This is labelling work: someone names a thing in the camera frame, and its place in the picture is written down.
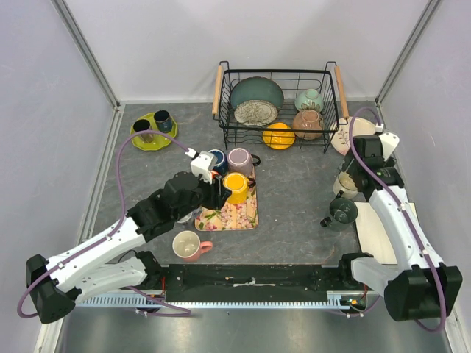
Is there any dark blue tumbler cup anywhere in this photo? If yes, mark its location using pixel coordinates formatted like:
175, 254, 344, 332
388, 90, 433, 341
154, 110, 173, 134

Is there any speckled beige plate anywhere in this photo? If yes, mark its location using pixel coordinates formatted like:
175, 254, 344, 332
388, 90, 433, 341
234, 100, 278, 126

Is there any green scalloped plate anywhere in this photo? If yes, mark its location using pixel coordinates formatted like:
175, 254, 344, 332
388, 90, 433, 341
130, 113, 178, 151

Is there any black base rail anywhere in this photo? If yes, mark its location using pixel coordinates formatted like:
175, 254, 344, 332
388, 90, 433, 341
119, 263, 382, 303

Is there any dark green mug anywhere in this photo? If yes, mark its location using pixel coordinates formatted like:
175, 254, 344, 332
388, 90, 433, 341
320, 197, 358, 232

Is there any purple mug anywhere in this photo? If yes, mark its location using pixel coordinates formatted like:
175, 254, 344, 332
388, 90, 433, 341
227, 148, 261, 177

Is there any small grey white mug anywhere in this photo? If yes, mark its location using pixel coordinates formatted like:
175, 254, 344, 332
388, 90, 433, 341
177, 214, 193, 224

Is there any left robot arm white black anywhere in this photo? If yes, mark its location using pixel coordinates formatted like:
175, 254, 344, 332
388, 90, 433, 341
23, 171, 231, 324

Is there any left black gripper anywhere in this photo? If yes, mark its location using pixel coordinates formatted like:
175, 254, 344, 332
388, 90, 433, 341
174, 171, 233, 221

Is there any yellow bowl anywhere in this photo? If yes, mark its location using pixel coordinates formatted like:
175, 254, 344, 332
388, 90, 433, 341
262, 122, 296, 150

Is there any floral placemat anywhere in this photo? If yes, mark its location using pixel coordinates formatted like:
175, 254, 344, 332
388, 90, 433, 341
194, 171, 258, 232

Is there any mint green bowl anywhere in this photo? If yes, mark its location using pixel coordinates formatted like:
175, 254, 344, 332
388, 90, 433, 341
294, 88, 324, 113

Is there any black wire dish rack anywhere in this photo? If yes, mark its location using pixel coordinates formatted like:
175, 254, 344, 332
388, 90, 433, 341
212, 61, 343, 150

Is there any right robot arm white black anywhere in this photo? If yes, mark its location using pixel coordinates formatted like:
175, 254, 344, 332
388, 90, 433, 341
336, 135, 463, 321

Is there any white square board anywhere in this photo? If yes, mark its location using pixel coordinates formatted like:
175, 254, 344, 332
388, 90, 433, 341
355, 202, 397, 265

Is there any pink floral plate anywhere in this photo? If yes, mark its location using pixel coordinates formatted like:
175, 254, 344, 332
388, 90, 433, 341
330, 116, 376, 155

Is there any brown tumbler cup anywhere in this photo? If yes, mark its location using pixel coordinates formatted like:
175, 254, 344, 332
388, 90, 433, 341
132, 119, 153, 143

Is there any pink mug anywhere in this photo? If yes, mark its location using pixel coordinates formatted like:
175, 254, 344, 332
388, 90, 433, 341
172, 230, 213, 263

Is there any brown pink bowl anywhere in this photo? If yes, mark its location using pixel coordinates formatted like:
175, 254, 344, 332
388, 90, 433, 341
291, 110, 325, 140

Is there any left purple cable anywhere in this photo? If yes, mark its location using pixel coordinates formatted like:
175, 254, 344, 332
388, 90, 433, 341
17, 131, 194, 319

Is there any beige mug dark handle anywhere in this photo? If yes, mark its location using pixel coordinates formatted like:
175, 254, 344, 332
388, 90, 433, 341
333, 171, 358, 199

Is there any teal plate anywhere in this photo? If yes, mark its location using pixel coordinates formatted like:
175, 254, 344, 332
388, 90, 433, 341
230, 76, 284, 110

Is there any dark blue mug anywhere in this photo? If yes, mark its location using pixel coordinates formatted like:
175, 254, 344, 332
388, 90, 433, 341
208, 149, 229, 177

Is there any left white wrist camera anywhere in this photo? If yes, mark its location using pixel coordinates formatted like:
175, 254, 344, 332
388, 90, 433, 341
185, 148, 217, 184

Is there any yellow mug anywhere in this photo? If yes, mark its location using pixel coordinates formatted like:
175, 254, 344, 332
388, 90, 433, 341
223, 172, 256, 205

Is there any light blue cable duct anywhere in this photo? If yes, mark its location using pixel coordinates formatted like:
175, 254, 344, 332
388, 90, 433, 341
77, 291, 350, 310

